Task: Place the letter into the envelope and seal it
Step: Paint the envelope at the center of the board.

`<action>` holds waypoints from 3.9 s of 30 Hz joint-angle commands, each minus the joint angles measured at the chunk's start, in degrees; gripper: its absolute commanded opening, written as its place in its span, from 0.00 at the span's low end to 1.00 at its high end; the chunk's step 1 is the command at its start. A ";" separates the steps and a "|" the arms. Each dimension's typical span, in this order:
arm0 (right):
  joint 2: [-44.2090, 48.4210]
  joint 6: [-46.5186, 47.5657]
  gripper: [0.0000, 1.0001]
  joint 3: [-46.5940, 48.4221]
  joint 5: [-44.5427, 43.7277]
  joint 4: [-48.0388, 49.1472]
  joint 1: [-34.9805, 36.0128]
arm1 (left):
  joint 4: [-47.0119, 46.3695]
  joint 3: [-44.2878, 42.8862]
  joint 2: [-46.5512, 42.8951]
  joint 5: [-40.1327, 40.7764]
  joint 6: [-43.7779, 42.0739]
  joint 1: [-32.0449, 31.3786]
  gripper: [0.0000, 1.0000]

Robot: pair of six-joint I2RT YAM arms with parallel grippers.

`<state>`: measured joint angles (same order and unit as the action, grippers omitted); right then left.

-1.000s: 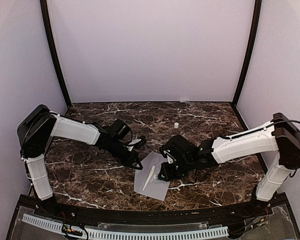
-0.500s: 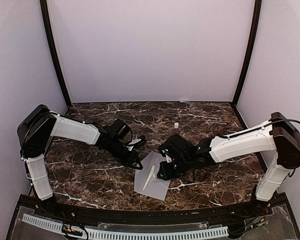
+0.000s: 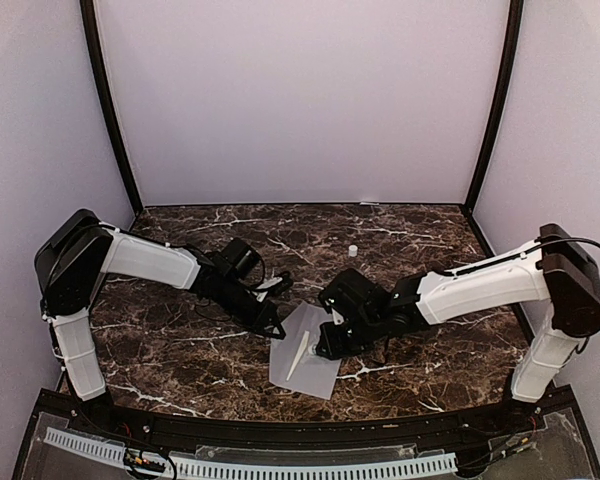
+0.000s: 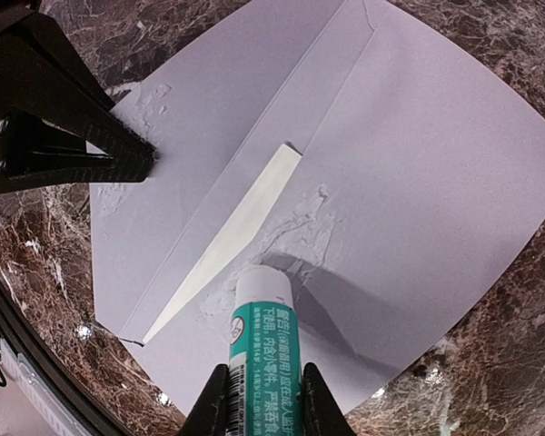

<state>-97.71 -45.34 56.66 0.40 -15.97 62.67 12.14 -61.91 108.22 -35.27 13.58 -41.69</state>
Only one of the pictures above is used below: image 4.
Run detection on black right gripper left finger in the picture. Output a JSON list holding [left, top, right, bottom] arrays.
[[183, 364, 229, 436]]

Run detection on grey paper envelope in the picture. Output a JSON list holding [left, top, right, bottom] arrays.
[[90, 1, 545, 413]]

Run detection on cream lined letter paper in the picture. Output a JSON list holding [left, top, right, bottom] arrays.
[[143, 143, 302, 343]]

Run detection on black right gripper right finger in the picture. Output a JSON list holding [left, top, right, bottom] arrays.
[[302, 362, 355, 436]]

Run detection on black front frame rail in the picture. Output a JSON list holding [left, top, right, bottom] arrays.
[[0, 283, 129, 435]]

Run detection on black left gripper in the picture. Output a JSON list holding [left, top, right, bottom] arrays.
[[0, 0, 158, 164]]

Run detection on white green glue stick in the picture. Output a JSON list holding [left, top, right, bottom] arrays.
[[226, 265, 304, 436]]

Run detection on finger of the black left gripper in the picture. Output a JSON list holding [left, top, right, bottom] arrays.
[[0, 111, 154, 194]]

